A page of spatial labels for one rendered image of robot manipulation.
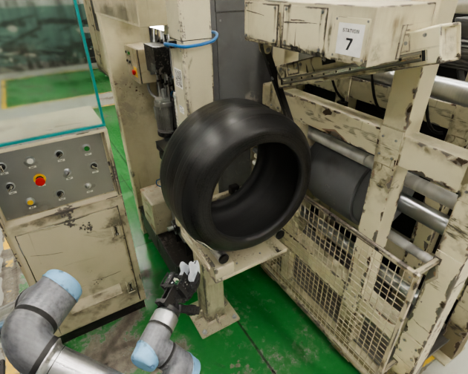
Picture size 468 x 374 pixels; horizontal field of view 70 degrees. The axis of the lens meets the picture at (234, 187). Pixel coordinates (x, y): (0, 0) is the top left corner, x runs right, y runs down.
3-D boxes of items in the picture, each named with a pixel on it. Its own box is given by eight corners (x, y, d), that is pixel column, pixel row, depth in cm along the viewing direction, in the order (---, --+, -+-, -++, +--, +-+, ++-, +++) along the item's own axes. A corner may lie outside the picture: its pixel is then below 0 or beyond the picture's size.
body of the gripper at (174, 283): (186, 269, 103) (169, 303, 95) (198, 287, 108) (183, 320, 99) (167, 270, 107) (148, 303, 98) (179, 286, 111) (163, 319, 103)
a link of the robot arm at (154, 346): (148, 375, 92) (122, 359, 89) (166, 338, 99) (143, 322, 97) (162, 372, 86) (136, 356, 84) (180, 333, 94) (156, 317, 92)
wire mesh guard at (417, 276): (259, 263, 213) (262, 167, 176) (261, 262, 213) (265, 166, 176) (375, 388, 147) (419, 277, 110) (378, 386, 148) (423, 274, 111)
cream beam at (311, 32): (242, 41, 133) (242, -2, 125) (292, 35, 143) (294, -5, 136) (364, 69, 88) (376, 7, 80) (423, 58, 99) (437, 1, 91)
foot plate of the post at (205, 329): (184, 307, 221) (183, 303, 219) (220, 291, 232) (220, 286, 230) (202, 339, 201) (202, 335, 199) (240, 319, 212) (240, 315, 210)
